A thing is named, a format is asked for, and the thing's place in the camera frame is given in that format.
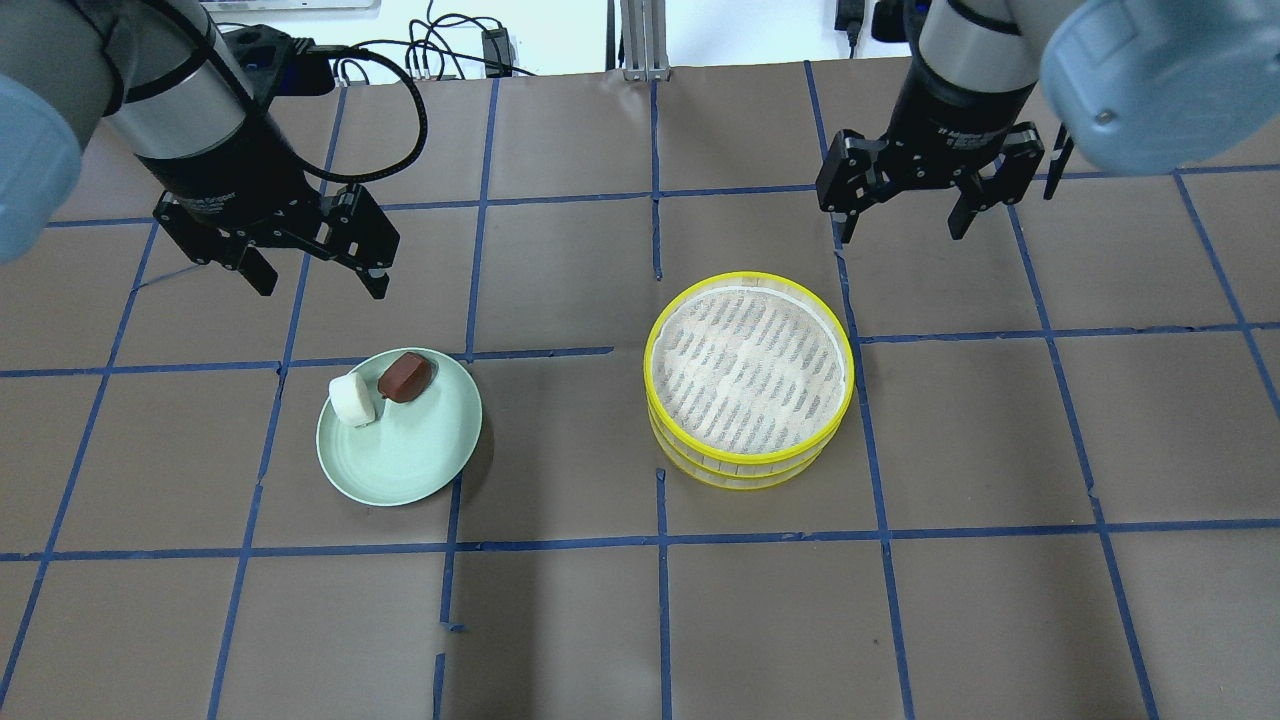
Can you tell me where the black box on table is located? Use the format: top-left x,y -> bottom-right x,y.
223,24 -> 337,108

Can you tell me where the brown bun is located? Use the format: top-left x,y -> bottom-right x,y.
378,352 -> 435,404

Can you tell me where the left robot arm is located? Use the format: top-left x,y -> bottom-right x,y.
1,1 -> 428,299

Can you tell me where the white steamed bun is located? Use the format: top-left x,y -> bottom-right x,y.
328,372 -> 378,428

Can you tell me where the black power adapter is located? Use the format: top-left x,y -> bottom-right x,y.
833,0 -> 867,35

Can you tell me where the black cables bundle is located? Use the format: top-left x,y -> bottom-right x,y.
215,0 -> 536,81

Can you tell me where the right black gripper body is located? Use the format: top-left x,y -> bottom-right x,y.
815,115 -> 1044,217

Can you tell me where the light green plate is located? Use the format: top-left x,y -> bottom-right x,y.
315,347 -> 483,507

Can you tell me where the aluminium frame post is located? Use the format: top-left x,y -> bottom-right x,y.
620,0 -> 671,82

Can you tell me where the yellow steamer layer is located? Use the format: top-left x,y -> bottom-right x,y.
646,409 -> 840,491
643,272 -> 858,464

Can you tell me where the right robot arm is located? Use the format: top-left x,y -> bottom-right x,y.
815,1 -> 1279,243

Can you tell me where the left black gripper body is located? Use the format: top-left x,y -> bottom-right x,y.
154,170 -> 401,274

